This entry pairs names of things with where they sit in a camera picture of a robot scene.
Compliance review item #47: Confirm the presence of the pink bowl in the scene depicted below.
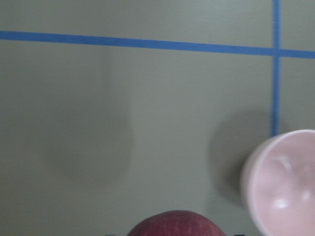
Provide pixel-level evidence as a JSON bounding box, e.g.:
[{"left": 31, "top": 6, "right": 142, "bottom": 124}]
[{"left": 240, "top": 129, "right": 315, "bottom": 236}]

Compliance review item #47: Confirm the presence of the red apple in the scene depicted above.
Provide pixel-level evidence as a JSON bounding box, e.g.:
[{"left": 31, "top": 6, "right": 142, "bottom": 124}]
[{"left": 128, "top": 210, "right": 225, "bottom": 236}]

